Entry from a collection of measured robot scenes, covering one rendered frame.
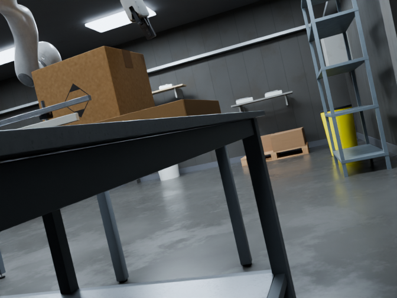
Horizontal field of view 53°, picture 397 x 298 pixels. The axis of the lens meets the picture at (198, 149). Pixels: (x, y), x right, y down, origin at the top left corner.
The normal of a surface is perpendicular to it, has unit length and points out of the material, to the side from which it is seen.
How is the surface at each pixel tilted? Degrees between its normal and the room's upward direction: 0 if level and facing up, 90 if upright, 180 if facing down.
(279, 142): 90
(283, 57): 90
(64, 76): 90
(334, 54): 90
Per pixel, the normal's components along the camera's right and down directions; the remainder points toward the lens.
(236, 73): -0.25, 0.09
